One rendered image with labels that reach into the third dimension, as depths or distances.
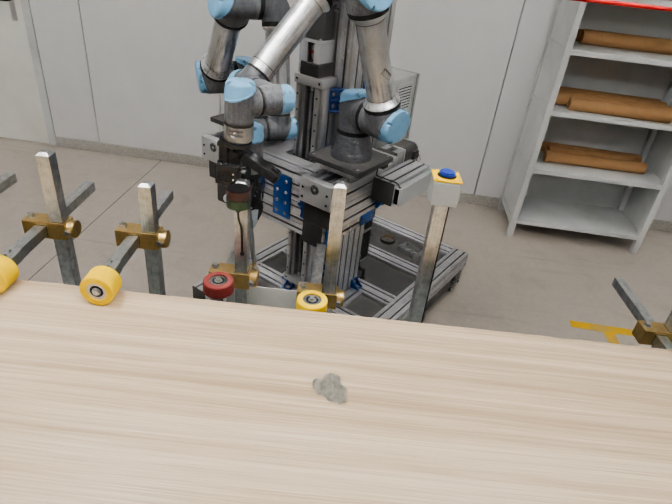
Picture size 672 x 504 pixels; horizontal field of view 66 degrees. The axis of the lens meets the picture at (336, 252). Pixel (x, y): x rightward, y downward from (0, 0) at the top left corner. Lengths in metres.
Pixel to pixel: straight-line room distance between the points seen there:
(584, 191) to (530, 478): 3.40
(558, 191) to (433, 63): 1.36
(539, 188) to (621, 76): 0.90
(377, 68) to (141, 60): 2.88
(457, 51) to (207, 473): 3.29
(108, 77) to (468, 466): 3.89
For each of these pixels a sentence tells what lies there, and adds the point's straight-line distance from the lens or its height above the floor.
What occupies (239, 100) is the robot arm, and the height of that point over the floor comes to 1.34.
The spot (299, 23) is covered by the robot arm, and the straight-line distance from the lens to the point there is 1.54.
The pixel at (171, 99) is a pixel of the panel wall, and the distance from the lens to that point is 4.24.
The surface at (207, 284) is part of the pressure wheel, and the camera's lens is 1.37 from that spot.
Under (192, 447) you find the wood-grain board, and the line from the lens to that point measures 1.02.
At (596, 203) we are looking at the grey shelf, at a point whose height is 0.15.
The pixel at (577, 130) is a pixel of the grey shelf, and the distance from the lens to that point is 4.11.
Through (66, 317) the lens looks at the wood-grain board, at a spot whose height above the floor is 0.90.
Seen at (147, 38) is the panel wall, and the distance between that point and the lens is 4.20.
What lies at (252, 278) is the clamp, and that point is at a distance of 1.47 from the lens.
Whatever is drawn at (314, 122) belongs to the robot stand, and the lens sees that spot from 1.99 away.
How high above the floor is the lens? 1.71
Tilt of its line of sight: 32 degrees down
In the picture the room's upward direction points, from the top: 7 degrees clockwise
